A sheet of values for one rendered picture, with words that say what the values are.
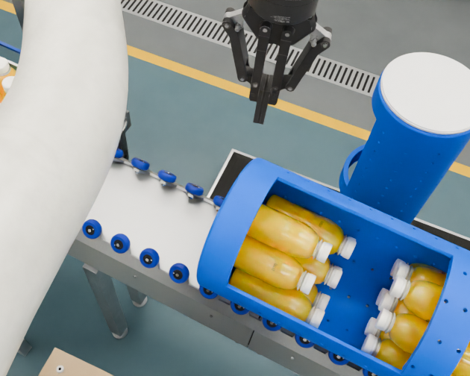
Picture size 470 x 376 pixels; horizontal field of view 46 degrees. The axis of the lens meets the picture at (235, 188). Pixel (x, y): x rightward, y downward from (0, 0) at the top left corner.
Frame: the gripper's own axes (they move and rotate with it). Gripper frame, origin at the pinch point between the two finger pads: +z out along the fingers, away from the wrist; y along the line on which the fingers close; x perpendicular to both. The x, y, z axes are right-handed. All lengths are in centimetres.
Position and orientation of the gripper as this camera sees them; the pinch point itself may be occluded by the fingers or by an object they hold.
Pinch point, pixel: (262, 99)
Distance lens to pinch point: 75.1
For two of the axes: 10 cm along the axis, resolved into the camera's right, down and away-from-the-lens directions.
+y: 9.8, 2.1, -0.3
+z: -0.8, 5.1, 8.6
